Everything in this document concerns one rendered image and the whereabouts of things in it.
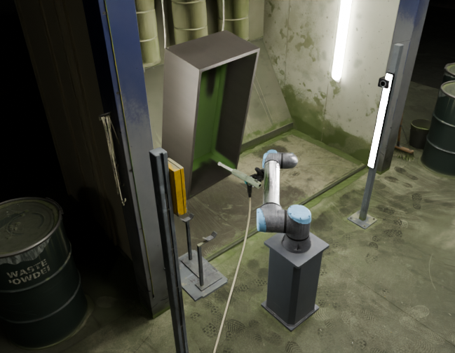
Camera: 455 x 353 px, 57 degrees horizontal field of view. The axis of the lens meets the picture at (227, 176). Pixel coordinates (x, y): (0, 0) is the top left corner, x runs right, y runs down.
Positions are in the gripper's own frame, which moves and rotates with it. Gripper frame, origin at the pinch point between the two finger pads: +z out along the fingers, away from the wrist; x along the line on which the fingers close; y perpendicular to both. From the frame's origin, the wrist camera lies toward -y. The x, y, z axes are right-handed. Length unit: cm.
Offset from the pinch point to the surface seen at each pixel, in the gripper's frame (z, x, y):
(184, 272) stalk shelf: 121, -55, -40
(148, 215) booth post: 111, -13, -51
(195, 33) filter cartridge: -60, 119, -84
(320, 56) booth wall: -179, 50, -41
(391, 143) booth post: -170, -53, 25
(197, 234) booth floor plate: 44, 22, 45
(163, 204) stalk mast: 130, -58, -100
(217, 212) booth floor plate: 9, 30, 48
